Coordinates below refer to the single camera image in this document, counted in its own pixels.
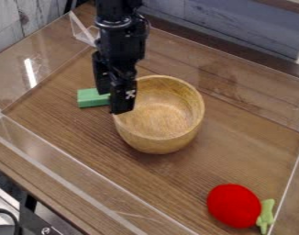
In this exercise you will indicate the black table leg bracket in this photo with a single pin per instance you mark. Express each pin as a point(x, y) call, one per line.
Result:
point(32, 224)

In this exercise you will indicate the brown wooden bowl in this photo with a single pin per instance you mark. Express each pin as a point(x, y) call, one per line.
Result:
point(167, 116)

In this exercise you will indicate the green rectangular block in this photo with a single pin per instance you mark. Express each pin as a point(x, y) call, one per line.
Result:
point(89, 98)

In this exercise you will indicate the clear acrylic tray wall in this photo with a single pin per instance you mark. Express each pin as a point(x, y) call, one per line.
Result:
point(84, 196)

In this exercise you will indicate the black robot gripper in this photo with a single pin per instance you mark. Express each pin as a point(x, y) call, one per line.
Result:
point(120, 49)

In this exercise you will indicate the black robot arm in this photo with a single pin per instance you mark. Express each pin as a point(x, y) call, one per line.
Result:
point(113, 9)

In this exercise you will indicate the red plush tomato toy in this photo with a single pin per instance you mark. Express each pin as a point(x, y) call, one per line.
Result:
point(235, 206)

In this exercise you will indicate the clear acrylic corner bracket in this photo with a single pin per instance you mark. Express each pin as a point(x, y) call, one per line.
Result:
point(87, 35)

